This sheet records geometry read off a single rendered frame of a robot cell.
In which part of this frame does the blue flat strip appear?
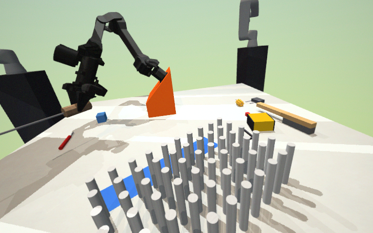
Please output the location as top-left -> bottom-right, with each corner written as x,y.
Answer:
101,137 -> 218,212

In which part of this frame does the red-handled screwdriver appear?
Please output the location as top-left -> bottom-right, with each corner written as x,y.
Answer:
58,132 -> 74,150

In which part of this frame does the yellow rectangular box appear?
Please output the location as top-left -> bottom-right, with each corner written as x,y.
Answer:
246,113 -> 275,131

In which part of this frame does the small blue block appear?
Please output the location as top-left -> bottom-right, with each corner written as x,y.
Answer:
96,112 -> 107,123

